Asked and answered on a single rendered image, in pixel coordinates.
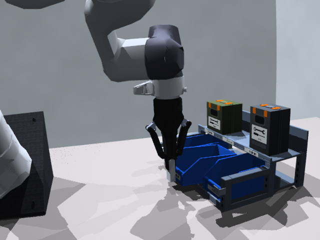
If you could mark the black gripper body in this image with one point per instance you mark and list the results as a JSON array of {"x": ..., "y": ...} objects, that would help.
[{"x": 167, "y": 110}]

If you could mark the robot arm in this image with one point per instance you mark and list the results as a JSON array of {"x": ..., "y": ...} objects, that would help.
[{"x": 158, "y": 58}]

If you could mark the dark grey shelf rack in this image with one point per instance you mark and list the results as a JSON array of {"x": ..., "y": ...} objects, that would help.
[{"x": 297, "y": 147}]

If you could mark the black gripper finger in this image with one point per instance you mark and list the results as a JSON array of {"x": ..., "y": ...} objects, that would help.
[
  {"x": 177, "y": 145},
  {"x": 164, "y": 153}
]

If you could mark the black tool case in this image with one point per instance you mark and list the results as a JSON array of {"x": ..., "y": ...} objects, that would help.
[{"x": 269, "y": 128}]

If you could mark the blue open-front bin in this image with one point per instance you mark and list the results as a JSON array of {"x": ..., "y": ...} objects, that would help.
[
  {"x": 204, "y": 140},
  {"x": 233, "y": 165},
  {"x": 195, "y": 161}
]

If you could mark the dark green tool case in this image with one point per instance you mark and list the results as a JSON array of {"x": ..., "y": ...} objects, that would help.
[{"x": 224, "y": 116}]

